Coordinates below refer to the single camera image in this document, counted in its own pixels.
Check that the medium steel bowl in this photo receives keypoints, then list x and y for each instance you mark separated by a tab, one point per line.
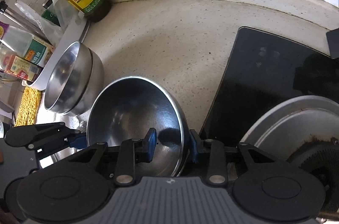
68	79

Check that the black glass stove top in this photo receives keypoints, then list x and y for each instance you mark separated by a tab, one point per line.
263	71

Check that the white round tray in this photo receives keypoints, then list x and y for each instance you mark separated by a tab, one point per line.
41	82

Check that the small steel bowl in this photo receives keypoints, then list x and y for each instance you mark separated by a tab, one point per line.
93	88

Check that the yellow chenille mat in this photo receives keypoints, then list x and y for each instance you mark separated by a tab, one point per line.
29	106

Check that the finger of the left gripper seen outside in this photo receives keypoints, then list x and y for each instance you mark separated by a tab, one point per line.
78	141

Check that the red yellow label bottle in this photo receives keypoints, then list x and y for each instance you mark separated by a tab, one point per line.
18	67

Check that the green label sauce bottle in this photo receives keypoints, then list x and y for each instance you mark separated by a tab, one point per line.
26	45

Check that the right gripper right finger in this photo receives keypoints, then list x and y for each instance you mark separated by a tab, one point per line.
208	158

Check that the clear plastic bag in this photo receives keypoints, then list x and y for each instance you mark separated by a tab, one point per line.
54	24

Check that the large steel bowl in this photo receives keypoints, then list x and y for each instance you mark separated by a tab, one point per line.
127	108

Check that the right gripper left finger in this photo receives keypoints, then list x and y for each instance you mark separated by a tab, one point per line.
132	152

